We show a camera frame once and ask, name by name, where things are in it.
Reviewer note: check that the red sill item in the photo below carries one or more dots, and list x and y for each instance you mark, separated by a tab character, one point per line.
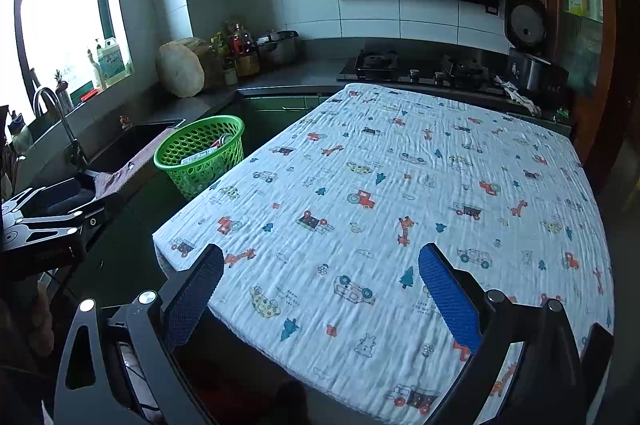
89	95

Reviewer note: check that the large cooking oil bottle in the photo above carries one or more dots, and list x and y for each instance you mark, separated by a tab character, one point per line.
245	55

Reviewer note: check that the black rice cooker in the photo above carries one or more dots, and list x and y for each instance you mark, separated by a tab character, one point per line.
530	40

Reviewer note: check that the wooden glass door cabinet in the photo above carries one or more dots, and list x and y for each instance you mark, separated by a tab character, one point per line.
580	20

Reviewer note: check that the steel pot with lid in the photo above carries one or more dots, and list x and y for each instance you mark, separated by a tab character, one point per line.
277	50

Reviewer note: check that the white squeeze bottle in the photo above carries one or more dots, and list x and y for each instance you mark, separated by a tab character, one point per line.
96	72

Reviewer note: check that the black gas stove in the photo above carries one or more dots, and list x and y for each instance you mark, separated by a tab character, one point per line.
420	72

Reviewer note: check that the green plastic basket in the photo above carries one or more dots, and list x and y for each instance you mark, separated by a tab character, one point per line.
210	179

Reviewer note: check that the kitchen sink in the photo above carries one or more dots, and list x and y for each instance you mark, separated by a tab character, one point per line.
135	140

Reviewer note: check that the green label detergent bottle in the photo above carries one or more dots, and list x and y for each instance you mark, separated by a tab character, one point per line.
111	62

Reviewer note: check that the printed tablecloth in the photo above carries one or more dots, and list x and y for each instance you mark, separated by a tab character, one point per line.
350	245

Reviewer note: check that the steel faucet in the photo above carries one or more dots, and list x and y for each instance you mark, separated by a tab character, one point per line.
65	125

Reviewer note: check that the wall socket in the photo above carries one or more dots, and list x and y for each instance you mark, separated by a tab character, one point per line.
492	10

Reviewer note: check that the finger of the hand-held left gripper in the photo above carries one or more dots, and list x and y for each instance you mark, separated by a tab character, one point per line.
55	197
87	225

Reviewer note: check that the bottle with yellow cap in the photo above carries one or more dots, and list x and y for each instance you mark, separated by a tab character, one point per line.
220	46

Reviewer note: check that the green kitchen cabinets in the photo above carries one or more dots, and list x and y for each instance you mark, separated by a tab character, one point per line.
280	110

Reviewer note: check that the white rag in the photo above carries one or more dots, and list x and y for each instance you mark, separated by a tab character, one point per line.
517	97

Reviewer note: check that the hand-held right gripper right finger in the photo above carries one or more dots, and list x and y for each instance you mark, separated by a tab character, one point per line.
450	300

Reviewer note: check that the brown towel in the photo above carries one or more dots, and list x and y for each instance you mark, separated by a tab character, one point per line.
130	170

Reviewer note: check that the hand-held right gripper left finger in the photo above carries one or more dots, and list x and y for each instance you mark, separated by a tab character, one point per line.
192	300

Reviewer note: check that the person's left hand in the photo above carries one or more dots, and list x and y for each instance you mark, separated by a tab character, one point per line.
42	320

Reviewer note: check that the round wooden chopping block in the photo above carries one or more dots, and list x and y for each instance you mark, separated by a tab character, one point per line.
180	70

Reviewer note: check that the small pink figure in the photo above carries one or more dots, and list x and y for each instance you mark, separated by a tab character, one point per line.
125	121

